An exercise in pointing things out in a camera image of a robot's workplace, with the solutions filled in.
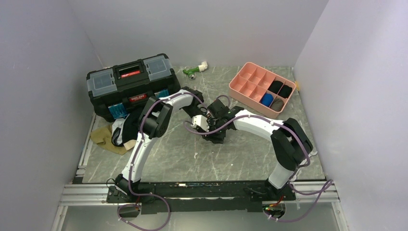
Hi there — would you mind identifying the green white pipe fitting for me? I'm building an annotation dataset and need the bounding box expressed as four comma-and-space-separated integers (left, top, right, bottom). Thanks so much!
182, 61, 208, 80

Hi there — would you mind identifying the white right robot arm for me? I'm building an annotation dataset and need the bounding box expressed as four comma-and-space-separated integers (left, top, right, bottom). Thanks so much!
192, 100, 313, 200

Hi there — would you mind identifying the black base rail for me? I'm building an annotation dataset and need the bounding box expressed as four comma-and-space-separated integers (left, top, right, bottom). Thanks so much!
106, 180, 296, 215

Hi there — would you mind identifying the silver wrench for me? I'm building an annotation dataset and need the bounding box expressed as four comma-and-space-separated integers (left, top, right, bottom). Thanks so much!
288, 151, 318, 182

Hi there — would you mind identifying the aluminium frame rail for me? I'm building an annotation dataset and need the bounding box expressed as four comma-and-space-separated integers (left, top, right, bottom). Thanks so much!
51, 115, 351, 231

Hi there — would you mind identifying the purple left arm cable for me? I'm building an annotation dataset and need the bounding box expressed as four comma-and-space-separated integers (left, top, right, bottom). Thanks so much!
116, 90, 231, 231

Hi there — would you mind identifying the black rolled underwear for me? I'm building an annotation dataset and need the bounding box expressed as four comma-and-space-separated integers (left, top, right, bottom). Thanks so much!
268, 80, 284, 94
278, 85, 293, 99

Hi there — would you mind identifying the black rolled underwear left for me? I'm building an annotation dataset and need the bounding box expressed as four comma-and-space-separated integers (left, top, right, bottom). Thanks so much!
268, 80, 284, 94

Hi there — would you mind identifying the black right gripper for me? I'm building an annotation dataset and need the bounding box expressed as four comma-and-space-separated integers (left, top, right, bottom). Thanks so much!
203, 118, 226, 144

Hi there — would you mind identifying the blue rolled underwear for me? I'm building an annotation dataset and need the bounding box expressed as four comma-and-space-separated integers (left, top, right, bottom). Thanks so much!
260, 93, 274, 107

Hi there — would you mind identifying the black rolled underwear right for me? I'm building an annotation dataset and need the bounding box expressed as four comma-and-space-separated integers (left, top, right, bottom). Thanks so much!
278, 85, 293, 99

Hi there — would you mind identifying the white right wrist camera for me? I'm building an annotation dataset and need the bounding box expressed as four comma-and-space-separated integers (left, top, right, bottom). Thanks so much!
191, 115, 209, 132

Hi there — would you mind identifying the grey rolled underwear in tray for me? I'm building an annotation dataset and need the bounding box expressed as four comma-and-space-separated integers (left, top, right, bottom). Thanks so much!
270, 98, 285, 112

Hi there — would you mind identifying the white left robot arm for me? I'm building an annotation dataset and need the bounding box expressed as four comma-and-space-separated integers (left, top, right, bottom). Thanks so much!
115, 87, 204, 202

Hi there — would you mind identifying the pink divided organizer tray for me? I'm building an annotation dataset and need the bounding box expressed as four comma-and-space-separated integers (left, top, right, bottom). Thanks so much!
229, 62, 296, 119

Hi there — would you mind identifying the black toolbox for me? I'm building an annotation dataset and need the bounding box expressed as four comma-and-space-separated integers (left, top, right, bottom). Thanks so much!
86, 53, 181, 122

